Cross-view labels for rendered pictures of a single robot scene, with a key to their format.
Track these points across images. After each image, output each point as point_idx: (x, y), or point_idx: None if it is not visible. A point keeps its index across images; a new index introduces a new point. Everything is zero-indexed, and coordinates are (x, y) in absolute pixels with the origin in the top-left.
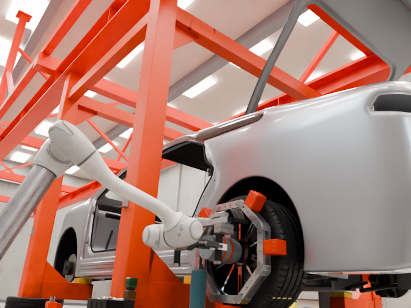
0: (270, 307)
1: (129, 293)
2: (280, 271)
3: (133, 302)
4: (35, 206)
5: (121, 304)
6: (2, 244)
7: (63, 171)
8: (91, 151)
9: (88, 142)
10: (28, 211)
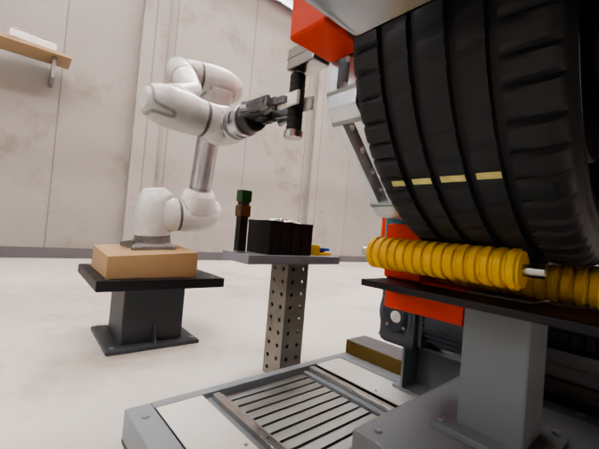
0: (444, 220)
1: (235, 208)
2: (356, 85)
3: (240, 219)
4: (204, 142)
5: (259, 224)
6: (192, 179)
7: (210, 102)
8: (172, 71)
9: (172, 64)
10: (200, 148)
